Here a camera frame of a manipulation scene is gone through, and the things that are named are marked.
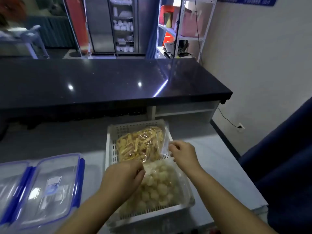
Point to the blue-bordered wall poster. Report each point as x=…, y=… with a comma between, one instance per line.
x=243, y=0

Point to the red standing banner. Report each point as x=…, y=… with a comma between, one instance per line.
x=75, y=17

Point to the wide pink gift bag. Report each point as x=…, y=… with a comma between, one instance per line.
x=192, y=24

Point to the person's left hand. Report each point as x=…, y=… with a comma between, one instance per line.
x=122, y=177

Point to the red bucket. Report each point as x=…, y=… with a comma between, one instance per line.
x=168, y=37

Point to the black small appliance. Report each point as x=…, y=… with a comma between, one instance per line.
x=182, y=45

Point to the pale plastic serving cart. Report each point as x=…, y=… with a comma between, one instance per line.
x=29, y=34

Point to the stainless steel dish cabinet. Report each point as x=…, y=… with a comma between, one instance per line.
x=100, y=26

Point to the white wall socket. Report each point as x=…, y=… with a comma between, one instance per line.
x=241, y=126

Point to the person's left forearm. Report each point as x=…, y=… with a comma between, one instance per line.
x=90, y=216

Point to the person's right hand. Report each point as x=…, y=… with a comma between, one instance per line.
x=186, y=155

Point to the pile of pale food cubes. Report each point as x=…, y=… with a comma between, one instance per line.
x=158, y=187

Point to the narrow pink gift bag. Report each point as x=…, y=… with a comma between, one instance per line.
x=176, y=20

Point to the white flat mop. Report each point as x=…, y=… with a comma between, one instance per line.
x=97, y=56

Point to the white metal shelf rack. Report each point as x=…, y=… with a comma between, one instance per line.
x=168, y=29

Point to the bag of yellow strip snacks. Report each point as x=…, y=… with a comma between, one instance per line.
x=168, y=143

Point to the bag of pale round snacks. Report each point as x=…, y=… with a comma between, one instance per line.
x=185, y=192

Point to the red gift box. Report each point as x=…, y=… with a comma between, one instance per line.
x=162, y=10

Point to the clear blue-clipped plastic container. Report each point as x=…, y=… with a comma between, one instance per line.
x=79, y=182
x=18, y=190

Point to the black top bar counter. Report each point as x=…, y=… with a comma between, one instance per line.
x=97, y=82

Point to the white perforated plastic basket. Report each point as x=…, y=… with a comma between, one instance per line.
x=111, y=148

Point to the white small appliance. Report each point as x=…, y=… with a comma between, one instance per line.
x=168, y=48

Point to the blue curtain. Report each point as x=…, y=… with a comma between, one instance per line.
x=152, y=43

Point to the person's right forearm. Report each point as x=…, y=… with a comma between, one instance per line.
x=219, y=204

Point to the group of white dishes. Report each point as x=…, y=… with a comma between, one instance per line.
x=122, y=25

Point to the teal skirted table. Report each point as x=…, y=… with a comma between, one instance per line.
x=56, y=31

